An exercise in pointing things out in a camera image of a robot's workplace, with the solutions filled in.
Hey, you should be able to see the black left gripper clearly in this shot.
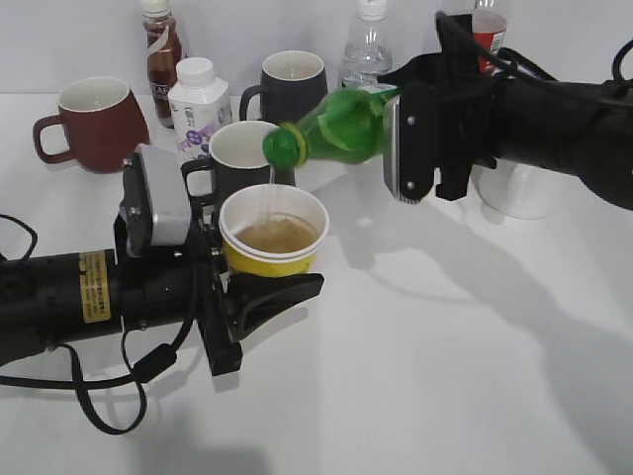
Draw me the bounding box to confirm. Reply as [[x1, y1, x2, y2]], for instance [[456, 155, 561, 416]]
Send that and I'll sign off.
[[114, 207, 324, 377]]

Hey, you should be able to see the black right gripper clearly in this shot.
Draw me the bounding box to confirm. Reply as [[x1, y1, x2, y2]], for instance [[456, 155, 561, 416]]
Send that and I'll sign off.
[[377, 12, 492, 201]]

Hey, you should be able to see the yellow paper cup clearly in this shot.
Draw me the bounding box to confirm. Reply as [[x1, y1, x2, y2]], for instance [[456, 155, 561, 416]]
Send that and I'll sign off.
[[219, 184, 329, 277]]

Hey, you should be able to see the green plastic soda bottle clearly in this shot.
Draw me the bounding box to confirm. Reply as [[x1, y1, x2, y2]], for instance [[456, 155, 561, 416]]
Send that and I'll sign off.
[[262, 84, 400, 170]]

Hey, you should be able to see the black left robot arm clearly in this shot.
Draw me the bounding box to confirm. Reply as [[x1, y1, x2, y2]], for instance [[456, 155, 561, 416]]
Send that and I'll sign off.
[[1, 217, 324, 376]]

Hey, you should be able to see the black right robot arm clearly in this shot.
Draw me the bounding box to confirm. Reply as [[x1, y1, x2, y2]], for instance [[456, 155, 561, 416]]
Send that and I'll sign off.
[[379, 12, 632, 209]]

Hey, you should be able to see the clear water bottle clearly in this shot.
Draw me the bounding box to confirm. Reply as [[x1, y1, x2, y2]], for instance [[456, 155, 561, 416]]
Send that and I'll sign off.
[[338, 1, 393, 88]]

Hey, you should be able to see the cola bottle red label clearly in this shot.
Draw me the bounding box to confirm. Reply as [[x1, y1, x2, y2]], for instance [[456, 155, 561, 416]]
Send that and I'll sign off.
[[472, 0, 507, 55]]

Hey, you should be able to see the black mug rear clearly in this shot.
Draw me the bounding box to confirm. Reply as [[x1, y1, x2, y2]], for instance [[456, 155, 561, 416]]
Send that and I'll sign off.
[[238, 50, 327, 125]]

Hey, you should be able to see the black mug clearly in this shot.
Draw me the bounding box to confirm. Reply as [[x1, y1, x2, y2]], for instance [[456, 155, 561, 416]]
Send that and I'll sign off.
[[238, 50, 327, 125], [180, 121, 296, 212]]

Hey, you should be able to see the black mug front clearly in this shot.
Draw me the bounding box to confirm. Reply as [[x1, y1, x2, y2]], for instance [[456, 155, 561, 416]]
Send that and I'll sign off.
[[180, 121, 296, 212]]

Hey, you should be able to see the white ceramic mug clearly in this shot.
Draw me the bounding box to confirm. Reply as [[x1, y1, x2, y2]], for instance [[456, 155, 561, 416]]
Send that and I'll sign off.
[[477, 160, 562, 220]]

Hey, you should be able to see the white milk carton bottle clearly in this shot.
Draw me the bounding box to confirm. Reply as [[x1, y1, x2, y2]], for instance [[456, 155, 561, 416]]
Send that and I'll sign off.
[[167, 56, 232, 160]]

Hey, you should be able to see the brown ceramic mug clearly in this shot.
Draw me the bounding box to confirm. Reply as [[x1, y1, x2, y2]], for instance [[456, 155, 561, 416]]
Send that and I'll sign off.
[[32, 76, 150, 173]]

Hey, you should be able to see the brown coffee drink bottle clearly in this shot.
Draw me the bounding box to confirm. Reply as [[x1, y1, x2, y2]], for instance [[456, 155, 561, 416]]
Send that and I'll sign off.
[[140, 0, 186, 129]]

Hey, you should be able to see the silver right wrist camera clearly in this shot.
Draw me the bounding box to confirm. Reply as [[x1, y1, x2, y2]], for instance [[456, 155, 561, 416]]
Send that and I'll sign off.
[[382, 92, 438, 204]]

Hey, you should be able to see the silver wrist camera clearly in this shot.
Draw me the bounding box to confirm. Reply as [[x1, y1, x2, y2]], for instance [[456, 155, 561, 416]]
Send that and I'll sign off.
[[121, 143, 191, 256], [382, 92, 438, 204]]

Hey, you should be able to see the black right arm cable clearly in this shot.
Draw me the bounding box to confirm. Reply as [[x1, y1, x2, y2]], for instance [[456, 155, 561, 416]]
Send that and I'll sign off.
[[434, 10, 633, 88]]

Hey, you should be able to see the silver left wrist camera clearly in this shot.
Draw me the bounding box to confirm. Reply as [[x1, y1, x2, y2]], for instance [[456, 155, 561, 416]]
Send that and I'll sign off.
[[121, 143, 191, 256]]

